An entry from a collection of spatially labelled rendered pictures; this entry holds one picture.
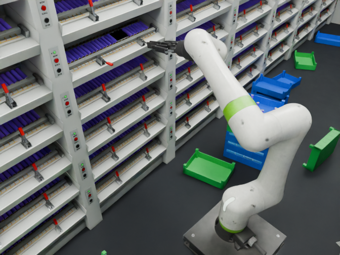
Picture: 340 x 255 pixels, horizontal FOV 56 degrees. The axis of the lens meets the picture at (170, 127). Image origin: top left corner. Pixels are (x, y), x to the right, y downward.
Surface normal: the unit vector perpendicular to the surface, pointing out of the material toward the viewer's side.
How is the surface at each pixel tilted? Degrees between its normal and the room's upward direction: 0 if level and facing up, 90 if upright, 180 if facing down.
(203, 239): 5
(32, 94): 20
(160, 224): 0
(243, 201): 15
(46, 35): 90
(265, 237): 5
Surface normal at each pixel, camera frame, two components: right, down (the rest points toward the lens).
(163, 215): 0.00, -0.79
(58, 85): 0.77, 0.39
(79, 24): 0.26, -0.60
